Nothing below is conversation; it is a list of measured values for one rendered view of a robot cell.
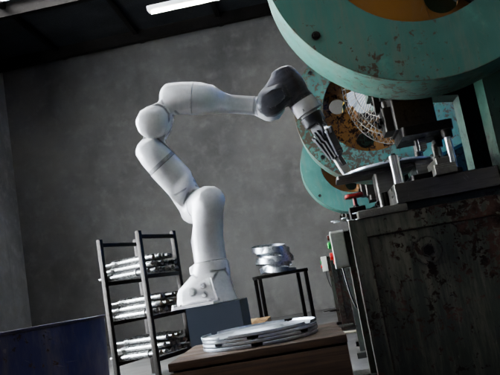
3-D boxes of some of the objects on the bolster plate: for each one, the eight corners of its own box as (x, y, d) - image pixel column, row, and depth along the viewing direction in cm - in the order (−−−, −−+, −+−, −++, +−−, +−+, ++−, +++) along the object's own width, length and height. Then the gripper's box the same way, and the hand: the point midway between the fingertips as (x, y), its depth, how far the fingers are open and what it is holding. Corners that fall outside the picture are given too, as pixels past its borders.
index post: (394, 184, 185) (388, 153, 187) (393, 186, 188) (387, 155, 190) (404, 183, 185) (397, 152, 186) (403, 184, 188) (396, 153, 189)
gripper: (294, 125, 213) (332, 184, 212) (308, 113, 201) (347, 176, 200) (311, 115, 216) (348, 173, 215) (326, 103, 203) (365, 164, 203)
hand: (342, 166), depth 208 cm, fingers closed
